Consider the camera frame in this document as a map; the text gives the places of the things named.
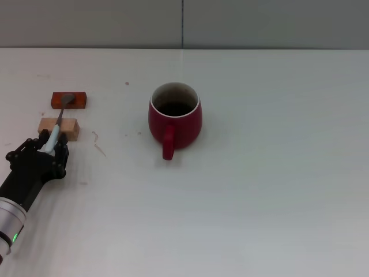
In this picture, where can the red-brown wooden block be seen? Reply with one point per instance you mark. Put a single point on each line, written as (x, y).
(80, 99)

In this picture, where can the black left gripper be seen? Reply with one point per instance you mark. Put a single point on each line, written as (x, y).
(29, 170)

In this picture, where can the red ceramic cup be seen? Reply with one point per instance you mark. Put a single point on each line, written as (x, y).
(184, 130)

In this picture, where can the light wooden block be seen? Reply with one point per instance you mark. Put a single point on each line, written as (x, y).
(70, 127)

